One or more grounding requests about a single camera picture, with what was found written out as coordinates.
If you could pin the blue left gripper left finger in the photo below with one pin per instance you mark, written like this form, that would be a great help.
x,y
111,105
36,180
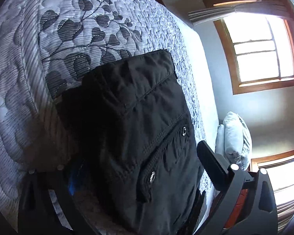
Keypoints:
x,y
73,182

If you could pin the wooden framed headboard window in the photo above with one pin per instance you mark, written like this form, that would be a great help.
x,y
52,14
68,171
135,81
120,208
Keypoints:
x,y
280,168

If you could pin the grey patterned quilted bedspread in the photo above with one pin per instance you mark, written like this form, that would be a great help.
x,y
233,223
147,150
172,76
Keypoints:
x,y
46,47

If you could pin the black quilted pants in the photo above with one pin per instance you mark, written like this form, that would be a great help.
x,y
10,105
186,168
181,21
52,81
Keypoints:
x,y
137,151

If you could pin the light blue bed sheet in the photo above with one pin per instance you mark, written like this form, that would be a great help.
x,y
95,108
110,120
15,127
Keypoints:
x,y
202,80

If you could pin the dark red wooden headboard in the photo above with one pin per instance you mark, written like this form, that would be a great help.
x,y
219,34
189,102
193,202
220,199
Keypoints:
x,y
237,209

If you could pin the folded grey blue duvet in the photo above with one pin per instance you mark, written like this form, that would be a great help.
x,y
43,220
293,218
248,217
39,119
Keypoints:
x,y
234,140

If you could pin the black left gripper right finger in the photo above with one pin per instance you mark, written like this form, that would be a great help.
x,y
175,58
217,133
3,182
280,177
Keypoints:
x,y
215,165

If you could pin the grey headboard window curtain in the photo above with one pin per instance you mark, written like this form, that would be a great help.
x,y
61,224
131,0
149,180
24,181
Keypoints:
x,y
285,212

